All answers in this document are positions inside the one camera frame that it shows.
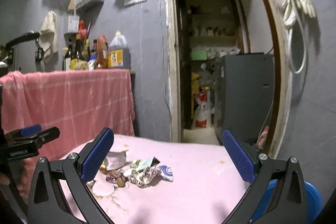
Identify white paper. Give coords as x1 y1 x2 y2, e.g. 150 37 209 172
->
104 150 127 170

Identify red white wrapper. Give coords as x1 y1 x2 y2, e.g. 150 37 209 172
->
128 165 159 189

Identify blue wrapper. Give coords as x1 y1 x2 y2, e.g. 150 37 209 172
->
158 165 174 182

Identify person's left hand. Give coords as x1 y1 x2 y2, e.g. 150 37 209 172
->
9 158 34 197

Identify blue plastic bucket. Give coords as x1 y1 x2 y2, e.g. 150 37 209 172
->
251 180 322 223

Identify light pink table cloth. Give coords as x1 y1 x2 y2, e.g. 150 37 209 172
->
60 134 250 224

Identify pink checkered counter cloth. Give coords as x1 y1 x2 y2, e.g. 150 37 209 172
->
1 69 135 160

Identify dark sauce bottle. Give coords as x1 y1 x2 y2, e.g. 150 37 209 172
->
70 34 84 70

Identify hanging beige towel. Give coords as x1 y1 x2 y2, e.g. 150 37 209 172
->
39 10 58 64

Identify red white sack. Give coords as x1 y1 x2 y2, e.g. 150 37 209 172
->
191 86 212 129

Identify grey washing machine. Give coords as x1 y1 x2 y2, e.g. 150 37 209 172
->
214 53 274 144

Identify large dark oil jug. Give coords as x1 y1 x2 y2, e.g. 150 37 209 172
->
107 31 131 70

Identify green box on shelf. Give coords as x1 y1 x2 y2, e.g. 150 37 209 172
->
190 50 207 61

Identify cream rubber gloves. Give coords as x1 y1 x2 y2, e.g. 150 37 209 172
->
283 0 316 30

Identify wooden door frame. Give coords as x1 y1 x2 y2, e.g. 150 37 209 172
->
165 0 292 158

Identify black pan handle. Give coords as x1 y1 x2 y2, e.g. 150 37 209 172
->
5 31 40 51

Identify wall shelf rack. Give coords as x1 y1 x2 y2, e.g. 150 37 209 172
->
76 0 105 13

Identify white hose loop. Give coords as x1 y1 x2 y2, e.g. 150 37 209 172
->
287 3 308 75

